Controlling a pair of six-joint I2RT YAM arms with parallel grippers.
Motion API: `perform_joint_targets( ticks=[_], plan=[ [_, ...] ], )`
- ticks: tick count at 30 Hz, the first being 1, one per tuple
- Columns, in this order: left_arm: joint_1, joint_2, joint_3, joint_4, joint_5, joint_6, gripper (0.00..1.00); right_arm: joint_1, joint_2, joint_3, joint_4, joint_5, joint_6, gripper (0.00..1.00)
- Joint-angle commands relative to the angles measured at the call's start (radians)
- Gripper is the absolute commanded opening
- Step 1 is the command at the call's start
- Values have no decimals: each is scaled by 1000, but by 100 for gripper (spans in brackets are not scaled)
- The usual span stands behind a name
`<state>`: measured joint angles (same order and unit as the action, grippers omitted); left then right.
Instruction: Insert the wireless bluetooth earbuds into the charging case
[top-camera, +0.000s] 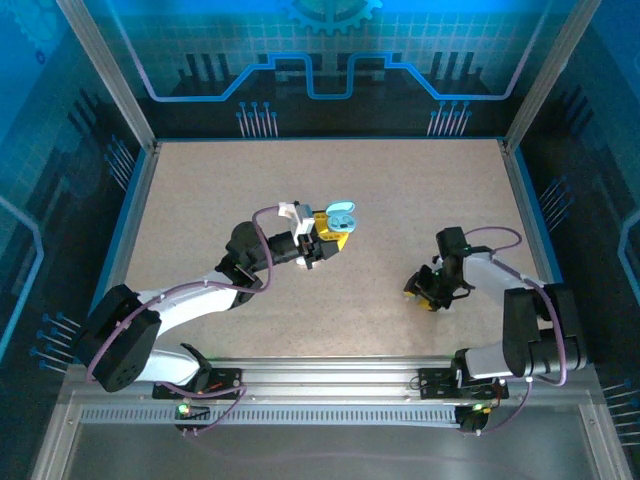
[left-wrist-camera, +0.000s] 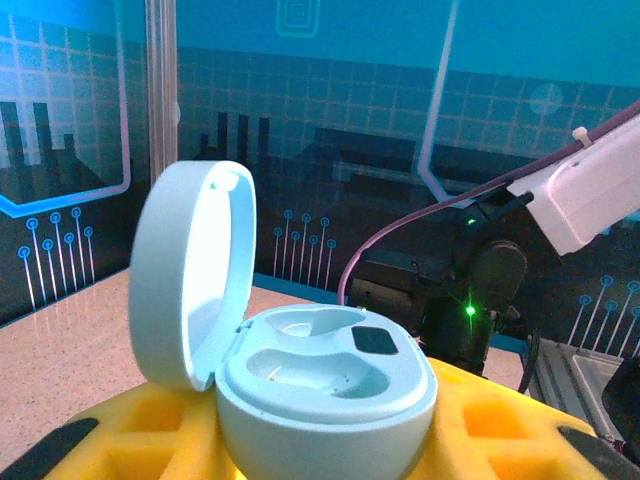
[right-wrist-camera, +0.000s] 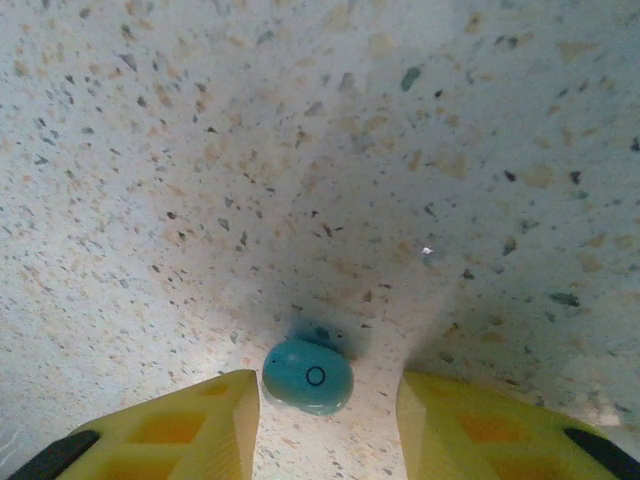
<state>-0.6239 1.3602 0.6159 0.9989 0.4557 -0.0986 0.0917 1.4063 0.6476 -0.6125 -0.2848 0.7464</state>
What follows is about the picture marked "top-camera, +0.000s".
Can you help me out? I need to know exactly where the grey metal deck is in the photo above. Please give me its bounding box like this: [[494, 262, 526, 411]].
[[29, 394, 636, 480]]

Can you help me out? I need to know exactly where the aluminium side rail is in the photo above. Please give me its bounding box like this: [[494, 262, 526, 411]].
[[92, 140, 162, 301], [498, 138, 582, 362]]

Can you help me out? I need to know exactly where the light blue earbud charging case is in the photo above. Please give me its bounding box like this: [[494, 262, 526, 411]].
[[324, 200, 358, 234]]

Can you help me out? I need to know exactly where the black connector box with LED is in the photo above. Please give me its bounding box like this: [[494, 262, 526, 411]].
[[173, 402, 212, 437], [457, 402, 494, 435]]

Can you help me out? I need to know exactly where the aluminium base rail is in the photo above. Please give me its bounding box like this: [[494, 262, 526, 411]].
[[144, 355, 601, 401]]

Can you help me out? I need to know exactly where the grey slotted cable duct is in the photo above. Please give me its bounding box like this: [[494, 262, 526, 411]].
[[79, 403, 466, 427]]

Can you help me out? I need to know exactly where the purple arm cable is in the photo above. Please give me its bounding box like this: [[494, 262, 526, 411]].
[[462, 226, 571, 436], [84, 207, 281, 439]]

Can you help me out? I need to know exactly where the aluminium frame post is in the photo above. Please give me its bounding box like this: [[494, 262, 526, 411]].
[[55, 0, 159, 154], [502, 0, 604, 151]]

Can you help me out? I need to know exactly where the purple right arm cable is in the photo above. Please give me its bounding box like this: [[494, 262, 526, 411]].
[[462, 226, 571, 436]]

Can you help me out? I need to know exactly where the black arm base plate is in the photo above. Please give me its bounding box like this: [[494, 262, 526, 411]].
[[152, 367, 245, 401], [417, 367, 510, 401]]

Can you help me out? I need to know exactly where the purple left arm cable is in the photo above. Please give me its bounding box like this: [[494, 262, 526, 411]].
[[84, 207, 281, 439]]

